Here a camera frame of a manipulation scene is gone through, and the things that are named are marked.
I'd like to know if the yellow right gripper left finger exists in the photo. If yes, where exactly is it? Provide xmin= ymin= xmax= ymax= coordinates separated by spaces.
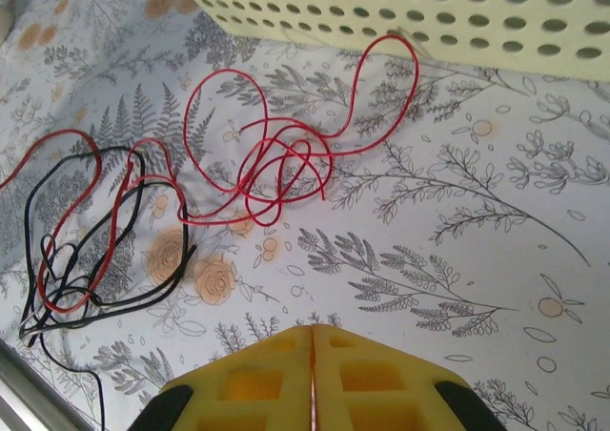
xmin=128 ymin=324 xmax=315 ymax=431

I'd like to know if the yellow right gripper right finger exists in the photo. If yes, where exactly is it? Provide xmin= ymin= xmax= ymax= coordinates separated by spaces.
xmin=312 ymin=324 xmax=506 ymax=431

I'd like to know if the black cable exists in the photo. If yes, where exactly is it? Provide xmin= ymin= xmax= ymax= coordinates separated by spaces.
xmin=37 ymin=328 xmax=107 ymax=431
xmin=18 ymin=145 xmax=199 ymax=347

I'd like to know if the floral tablecloth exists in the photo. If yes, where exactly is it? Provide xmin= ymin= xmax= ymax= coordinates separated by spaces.
xmin=0 ymin=0 xmax=610 ymax=431

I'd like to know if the pale yellow perforated basket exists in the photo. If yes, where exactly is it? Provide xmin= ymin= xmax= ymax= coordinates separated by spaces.
xmin=164 ymin=0 xmax=610 ymax=77

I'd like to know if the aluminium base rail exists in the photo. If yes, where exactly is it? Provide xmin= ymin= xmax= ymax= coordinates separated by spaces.
xmin=0 ymin=342 xmax=92 ymax=431

